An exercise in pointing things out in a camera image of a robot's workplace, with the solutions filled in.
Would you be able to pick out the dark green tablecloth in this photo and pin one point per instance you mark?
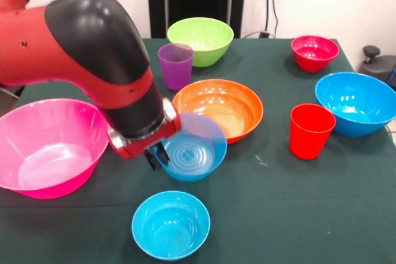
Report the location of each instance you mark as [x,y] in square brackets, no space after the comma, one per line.
[247,214]

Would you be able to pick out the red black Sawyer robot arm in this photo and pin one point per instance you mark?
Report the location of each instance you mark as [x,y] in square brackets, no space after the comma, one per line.
[92,53]

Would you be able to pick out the large pink bowl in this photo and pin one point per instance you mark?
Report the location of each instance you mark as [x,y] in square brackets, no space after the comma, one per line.
[46,152]

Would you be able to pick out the large blue bowl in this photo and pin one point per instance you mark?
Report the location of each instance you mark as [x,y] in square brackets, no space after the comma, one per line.
[355,106]

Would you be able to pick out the black pedestal foot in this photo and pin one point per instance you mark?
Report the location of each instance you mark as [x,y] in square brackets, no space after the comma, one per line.
[380,66]

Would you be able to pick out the red cup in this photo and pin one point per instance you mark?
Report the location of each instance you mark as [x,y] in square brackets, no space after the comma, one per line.
[309,140]

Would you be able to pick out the green bowl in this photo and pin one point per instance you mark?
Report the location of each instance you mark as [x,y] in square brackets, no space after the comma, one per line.
[201,41]

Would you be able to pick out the orange bowl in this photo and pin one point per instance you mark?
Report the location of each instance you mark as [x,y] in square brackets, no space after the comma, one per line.
[229,106]

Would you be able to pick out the medium blue bowl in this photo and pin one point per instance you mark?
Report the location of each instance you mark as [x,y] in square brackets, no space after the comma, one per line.
[195,159]

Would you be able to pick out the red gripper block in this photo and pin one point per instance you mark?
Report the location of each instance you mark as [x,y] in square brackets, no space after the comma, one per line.
[145,143]

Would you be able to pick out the purple cup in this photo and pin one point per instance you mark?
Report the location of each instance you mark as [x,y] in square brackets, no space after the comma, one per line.
[176,69]

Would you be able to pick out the small red bowl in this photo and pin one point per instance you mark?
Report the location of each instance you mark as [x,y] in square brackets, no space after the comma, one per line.
[314,57]

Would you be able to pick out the small blue ridged bowl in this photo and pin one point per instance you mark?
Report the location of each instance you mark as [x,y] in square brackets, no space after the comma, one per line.
[170,230]

